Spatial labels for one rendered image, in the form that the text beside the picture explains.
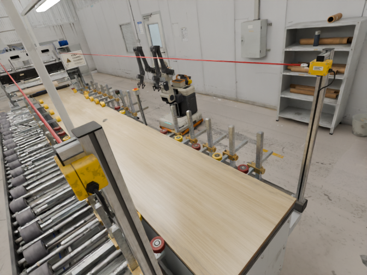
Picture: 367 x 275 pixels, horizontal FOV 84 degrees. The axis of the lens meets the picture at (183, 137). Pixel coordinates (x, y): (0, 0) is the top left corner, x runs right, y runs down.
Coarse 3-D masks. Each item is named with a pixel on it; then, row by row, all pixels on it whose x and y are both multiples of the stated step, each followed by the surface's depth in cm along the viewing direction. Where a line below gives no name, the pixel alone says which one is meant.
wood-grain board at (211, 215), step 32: (64, 96) 414; (64, 128) 270; (128, 128) 240; (128, 160) 183; (160, 160) 176; (192, 160) 169; (160, 192) 144; (192, 192) 139; (224, 192) 135; (256, 192) 131; (160, 224) 121; (192, 224) 118; (224, 224) 115; (256, 224) 112; (192, 256) 102; (224, 256) 100
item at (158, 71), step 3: (153, 48) 290; (156, 48) 292; (150, 51) 298; (153, 51) 293; (153, 54) 295; (156, 54) 298; (153, 60) 301; (156, 60) 300; (156, 63) 302; (156, 66) 304; (156, 69) 307; (159, 69) 309; (156, 72) 310; (159, 72) 309; (156, 75) 313
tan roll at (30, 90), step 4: (64, 80) 475; (68, 80) 480; (56, 84) 462; (28, 88) 435; (32, 88) 437; (36, 88) 441; (40, 88) 446; (44, 88) 450; (16, 92) 423; (20, 92) 426; (24, 92) 429; (28, 92) 434; (32, 92) 439; (12, 96) 422; (20, 96) 428
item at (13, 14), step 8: (0, 0) 107; (8, 0) 106; (32, 0) 301; (40, 0) 280; (8, 8) 107; (32, 8) 345; (8, 16) 111; (16, 16) 110; (24, 16) 418; (16, 24) 111; (16, 32) 115; (24, 32) 114; (32, 32) 433; (24, 40) 115; (32, 48) 118; (32, 56) 119; (40, 64) 123; (40, 72) 124; (48, 80) 128; (48, 88) 129; (56, 96) 133; (56, 104) 135; (64, 112) 139; (64, 120) 141; (72, 128) 146; (72, 136) 147
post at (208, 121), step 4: (208, 120) 178; (208, 124) 180; (208, 128) 183; (208, 132) 185; (208, 136) 188; (208, 140) 191; (212, 140) 191; (208, 144) 193; (212, 144) 193; (212, 152) 197
